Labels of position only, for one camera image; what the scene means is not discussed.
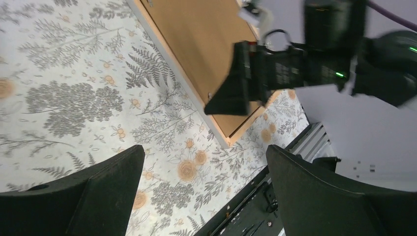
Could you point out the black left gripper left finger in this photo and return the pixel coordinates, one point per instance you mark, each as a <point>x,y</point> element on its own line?
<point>95,201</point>

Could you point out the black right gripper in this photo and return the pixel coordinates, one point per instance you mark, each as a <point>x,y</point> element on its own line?
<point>332,29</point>

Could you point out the floral patterned table mat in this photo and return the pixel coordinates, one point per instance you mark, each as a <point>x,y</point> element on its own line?
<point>80,81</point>

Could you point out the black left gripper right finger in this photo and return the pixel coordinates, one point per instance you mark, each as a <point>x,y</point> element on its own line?
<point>314,201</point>

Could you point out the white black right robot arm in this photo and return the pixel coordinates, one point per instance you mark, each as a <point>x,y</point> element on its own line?
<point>385,64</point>

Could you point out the light wooden picture frame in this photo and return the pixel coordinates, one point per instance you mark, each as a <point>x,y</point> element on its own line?
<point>182,81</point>

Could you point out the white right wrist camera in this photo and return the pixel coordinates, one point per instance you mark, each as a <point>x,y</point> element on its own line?
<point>256,15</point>

